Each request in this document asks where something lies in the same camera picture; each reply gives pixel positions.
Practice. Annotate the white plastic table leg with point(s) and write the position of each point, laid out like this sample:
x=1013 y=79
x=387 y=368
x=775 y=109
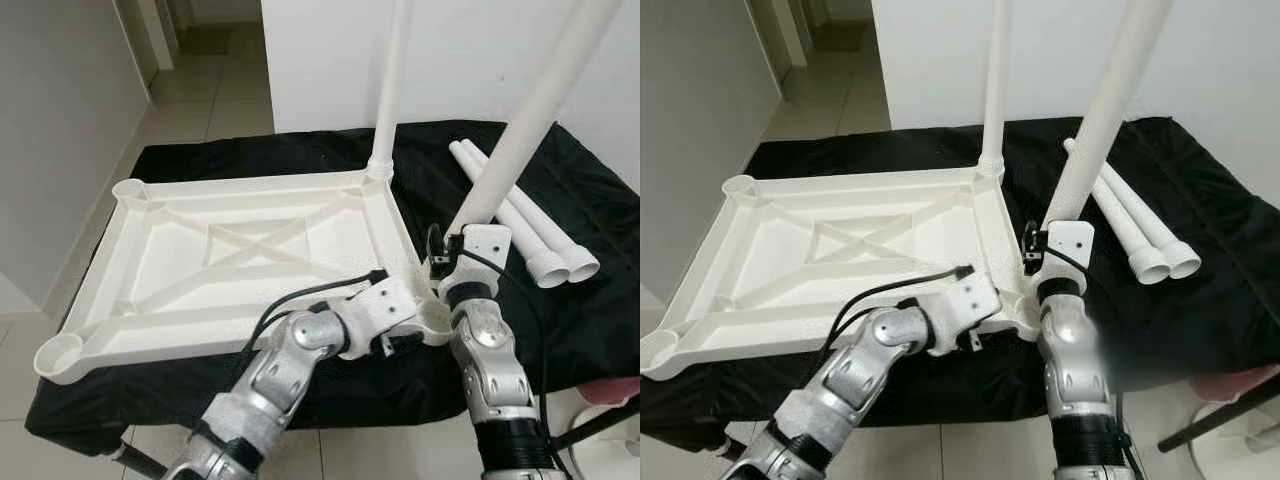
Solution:
x=1133 y=240
x=536 y=110
x=528 y=245
x=997 y=80
x=392 y=80
x=559 y=240
x=1163 y=235
x=1108 y=110

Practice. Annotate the white door frame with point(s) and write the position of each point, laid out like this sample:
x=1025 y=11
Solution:
x=162 y=35
x=793 y=35

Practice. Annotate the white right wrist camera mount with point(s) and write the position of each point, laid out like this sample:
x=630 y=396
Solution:
x=488 y=242
x=1070 y=240

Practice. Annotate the black tripod leg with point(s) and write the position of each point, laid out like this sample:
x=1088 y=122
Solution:
x=140 y=462

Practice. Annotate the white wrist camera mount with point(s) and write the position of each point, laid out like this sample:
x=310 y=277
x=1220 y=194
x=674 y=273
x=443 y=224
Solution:
x=385 y=305
x=488 y=242
x=1070 y=240
x=962 y=300

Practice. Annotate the white plastic table top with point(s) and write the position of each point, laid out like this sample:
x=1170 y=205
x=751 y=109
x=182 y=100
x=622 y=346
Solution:
x=150 y=260
x=760 y=260

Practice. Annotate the black table cloth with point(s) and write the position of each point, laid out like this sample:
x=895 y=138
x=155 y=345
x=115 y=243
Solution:
x=1180 y=330
x=580 y=340

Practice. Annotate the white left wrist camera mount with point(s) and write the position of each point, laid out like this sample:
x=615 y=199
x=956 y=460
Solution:
x=962 y=300
x=385 y=305

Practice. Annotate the black stand pole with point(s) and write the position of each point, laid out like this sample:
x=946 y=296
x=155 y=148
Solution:
x=600 y=420
x=1215 y=420

